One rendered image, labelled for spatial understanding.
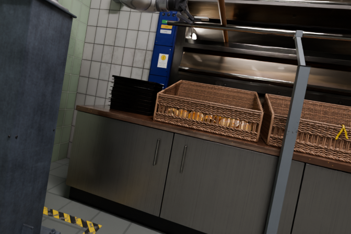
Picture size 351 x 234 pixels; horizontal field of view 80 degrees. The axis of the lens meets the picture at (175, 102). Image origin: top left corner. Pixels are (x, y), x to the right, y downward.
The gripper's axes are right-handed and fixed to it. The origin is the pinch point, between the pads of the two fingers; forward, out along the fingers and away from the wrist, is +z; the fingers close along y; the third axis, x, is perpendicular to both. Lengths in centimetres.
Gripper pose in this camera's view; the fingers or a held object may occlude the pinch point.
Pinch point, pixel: (209, 4)
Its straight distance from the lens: 113.7
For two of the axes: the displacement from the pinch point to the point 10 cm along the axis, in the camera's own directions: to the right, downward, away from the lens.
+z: 9.5, 1.8, -2.7
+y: -1.8, 9.8, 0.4
